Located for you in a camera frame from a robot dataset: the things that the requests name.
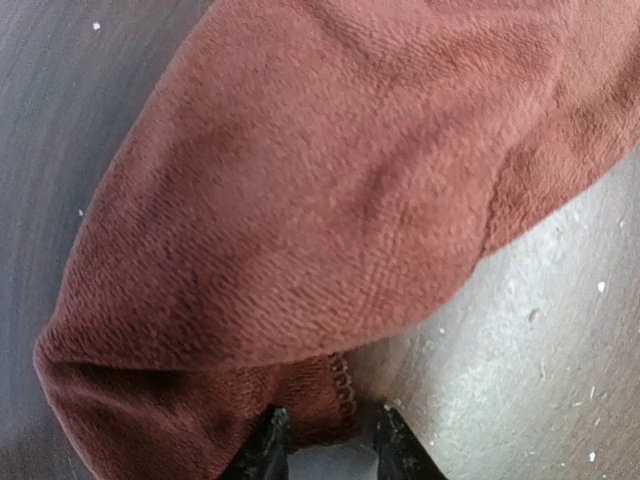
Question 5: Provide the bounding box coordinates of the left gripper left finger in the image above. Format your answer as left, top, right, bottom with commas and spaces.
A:
219, 406, 290, 480

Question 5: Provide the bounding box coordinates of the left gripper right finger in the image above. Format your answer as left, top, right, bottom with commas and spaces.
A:
373, 405, 447, 480

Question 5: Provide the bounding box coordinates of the brown towel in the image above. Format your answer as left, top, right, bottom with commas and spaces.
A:
34, 1, 639, 479

